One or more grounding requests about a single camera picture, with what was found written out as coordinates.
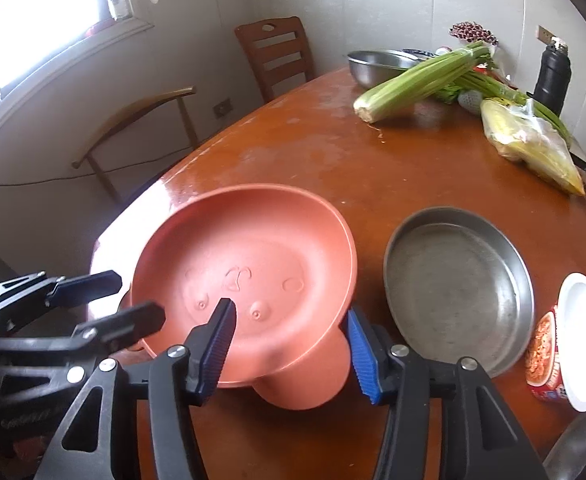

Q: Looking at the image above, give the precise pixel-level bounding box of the window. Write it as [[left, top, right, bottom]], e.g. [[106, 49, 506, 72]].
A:
[[0, 0, 134, 91]]

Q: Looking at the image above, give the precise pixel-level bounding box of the black thermos bottle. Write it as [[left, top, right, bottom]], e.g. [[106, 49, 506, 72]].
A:
[[533, 37, 572, 118]]

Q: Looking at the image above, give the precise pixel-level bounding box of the light wooden chair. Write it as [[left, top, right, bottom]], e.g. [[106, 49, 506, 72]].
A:
[[71, 86, 198, 201]]

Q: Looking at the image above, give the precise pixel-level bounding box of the black floor cable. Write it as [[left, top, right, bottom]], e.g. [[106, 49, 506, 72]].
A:
[[0, 157, 174, 191]]

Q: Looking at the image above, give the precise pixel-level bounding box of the plastic bag of corn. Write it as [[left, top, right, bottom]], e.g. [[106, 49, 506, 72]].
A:
[[480, 97, 586, 197]]

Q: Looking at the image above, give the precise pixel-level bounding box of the pink pig-shaped plate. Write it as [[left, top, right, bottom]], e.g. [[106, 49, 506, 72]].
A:
[[118, 183, 358, 408]]

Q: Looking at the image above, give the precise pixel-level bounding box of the celery bunch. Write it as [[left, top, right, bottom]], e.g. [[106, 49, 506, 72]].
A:
[[438, 70, 571, 146], [353, 42, 494, 125]]

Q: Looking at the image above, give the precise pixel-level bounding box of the red and white bouquet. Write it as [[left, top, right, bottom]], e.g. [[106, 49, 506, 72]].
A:
[[449, 21, 498, 56]]

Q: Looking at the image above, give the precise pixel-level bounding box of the stainless steel bowl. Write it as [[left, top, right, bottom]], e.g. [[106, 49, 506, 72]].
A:
[[543, 407, 586, 480], [345, 50, 424, 88]]

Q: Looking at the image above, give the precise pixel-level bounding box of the fruit in white foam net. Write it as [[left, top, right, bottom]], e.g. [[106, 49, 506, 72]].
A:
[[457, 89, 486, 111]]

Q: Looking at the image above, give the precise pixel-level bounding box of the stainless steel plate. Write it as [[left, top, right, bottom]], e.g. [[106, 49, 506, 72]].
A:
[[384, 206, 534, 380]]

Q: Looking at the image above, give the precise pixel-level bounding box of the red instant noodle cup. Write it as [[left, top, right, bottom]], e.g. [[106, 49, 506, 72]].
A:
[[524, 304, 586, 406]]

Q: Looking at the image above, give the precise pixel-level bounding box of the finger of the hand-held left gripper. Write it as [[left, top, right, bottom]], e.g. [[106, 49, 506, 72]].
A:
[[0, 302, 166, 363], [0, 270, 124, 335]]

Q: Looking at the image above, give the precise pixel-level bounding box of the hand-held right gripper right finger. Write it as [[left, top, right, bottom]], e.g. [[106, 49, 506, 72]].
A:
[[347, 307, 548, 480]]

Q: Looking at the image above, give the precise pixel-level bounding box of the dark wooden chair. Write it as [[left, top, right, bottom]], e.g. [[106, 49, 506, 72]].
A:
[[234, 16, 318, 106]]

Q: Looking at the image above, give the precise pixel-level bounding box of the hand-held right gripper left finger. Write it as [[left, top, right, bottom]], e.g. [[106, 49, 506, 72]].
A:
[[35, 298, 238, 480]]

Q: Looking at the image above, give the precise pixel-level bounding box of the white plate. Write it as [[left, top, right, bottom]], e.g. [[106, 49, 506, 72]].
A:
[[557, 272, 586, 413]]

